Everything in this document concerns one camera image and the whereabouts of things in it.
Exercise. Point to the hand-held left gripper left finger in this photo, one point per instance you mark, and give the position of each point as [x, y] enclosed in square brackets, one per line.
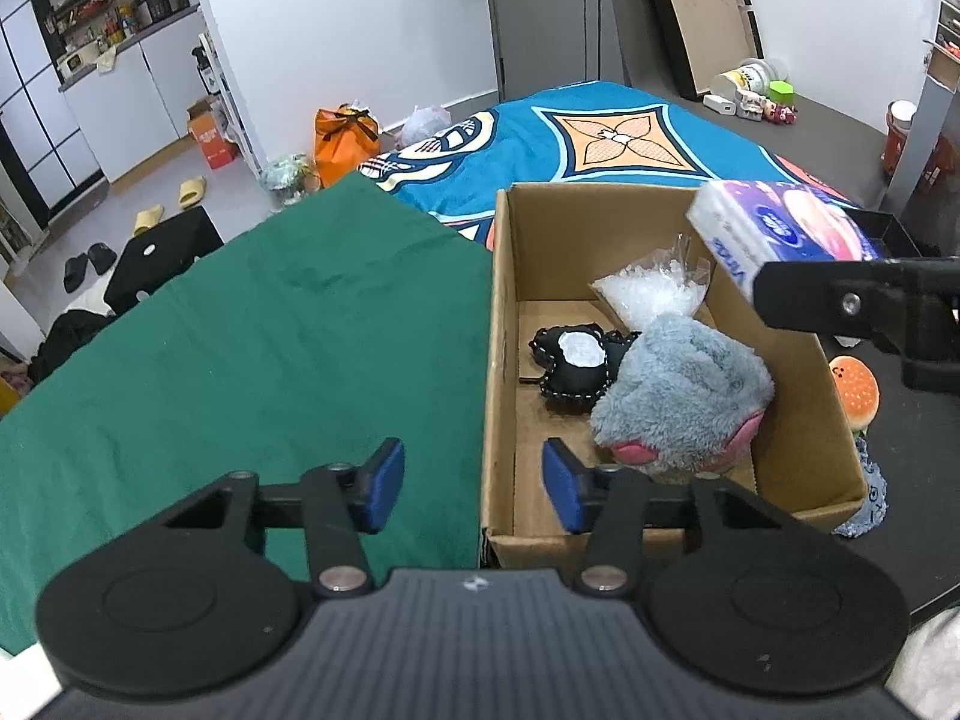
[382, 484]

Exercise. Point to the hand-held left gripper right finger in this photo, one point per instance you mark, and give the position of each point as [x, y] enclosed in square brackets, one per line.
[562, 491]

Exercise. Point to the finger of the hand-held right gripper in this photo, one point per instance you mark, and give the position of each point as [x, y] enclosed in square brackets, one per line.
[847, 300]

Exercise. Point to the burger plush toy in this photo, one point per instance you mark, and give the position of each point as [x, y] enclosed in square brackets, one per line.
[855, 394]

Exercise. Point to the purple blue tissue packet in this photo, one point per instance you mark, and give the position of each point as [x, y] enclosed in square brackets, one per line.
[780, 225]

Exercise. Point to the black mouse-shaped plush pouch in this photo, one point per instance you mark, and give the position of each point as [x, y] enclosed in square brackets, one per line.
[574, 364]

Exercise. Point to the grey furry plush toy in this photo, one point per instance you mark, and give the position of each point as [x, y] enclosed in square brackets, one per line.
[690, 382]

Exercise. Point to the clear bag of white filling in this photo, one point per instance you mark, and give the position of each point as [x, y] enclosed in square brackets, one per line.
[652, 289]

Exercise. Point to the blue-grey cat plush toy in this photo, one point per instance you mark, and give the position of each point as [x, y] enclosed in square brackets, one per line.
[870, 495]

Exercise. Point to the brown cardboard box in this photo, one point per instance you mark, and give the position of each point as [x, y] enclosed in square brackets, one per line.
[600, 240]

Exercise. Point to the red basket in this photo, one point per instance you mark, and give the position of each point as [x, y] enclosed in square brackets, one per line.
[900, 150]

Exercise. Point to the green cloth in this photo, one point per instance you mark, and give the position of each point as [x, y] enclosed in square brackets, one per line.
[262, 360]

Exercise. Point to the small pink toys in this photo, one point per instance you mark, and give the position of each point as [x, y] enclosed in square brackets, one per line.
[781, 113]

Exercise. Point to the small green box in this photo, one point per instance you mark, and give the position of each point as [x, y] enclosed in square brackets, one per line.
[781, 92]

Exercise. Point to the white charger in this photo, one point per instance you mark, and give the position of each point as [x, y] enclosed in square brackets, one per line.
[720, 105]

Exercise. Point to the black stool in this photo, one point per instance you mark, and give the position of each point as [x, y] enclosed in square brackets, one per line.
[161, 259]

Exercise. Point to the clear plastic bag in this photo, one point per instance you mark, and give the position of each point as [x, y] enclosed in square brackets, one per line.
[289, 178]

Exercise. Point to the orange gift bag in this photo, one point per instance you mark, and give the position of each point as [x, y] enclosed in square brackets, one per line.
[345, 146]

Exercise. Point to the dark clothing pile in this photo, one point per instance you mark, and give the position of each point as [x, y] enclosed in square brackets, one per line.
[71, 341]

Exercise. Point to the yellow slipper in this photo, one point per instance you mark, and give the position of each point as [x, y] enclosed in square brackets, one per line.
[192, 192]
[148, 220]

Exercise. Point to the blue patterned blanket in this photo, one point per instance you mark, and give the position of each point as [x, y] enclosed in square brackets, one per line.
[525, 142]

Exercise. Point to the white plastic bag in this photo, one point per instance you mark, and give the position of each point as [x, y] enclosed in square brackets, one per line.
[424, 126]

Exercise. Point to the pair of black slippers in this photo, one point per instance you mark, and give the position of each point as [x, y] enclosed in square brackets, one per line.
[88, 266]

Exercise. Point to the orange carton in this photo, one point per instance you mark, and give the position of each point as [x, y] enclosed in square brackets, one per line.
[214, 136]

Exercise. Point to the dark grey panel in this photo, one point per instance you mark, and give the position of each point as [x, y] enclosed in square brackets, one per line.
[555, 15]

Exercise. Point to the white rack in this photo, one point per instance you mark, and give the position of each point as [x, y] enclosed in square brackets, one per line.
[225, 97]

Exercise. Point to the white kitchen cabinet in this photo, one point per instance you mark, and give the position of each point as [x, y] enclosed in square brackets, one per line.
[142, 105]

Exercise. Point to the black framed sliding door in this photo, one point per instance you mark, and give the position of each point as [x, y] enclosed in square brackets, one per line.
[45, 105]

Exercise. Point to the white microwave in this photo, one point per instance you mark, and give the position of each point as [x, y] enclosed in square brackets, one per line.
[77, 64]

